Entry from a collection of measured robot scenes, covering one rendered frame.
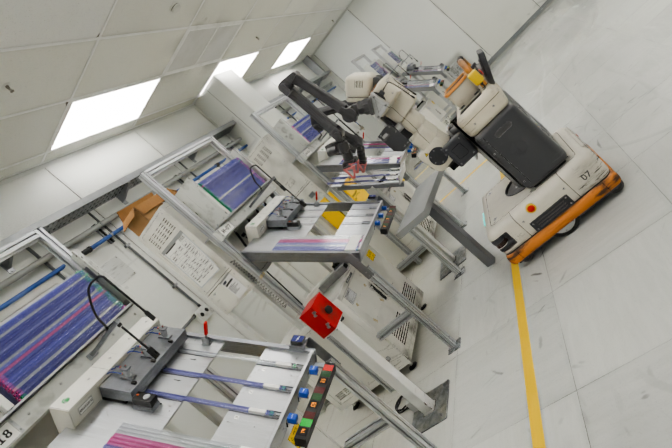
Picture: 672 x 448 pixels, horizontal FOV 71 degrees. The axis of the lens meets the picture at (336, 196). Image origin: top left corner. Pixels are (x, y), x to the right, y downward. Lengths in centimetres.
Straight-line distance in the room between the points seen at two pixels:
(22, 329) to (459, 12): 931
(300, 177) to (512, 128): 212
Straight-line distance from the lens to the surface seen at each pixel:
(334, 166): 392
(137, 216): 305
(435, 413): 246
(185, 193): 289
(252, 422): 171
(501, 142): 247
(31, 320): 205
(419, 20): 1026
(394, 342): 282
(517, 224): 257
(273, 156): 408
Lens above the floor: 115
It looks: 3 degrees down
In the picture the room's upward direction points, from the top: 49 degrees counter-clockwise
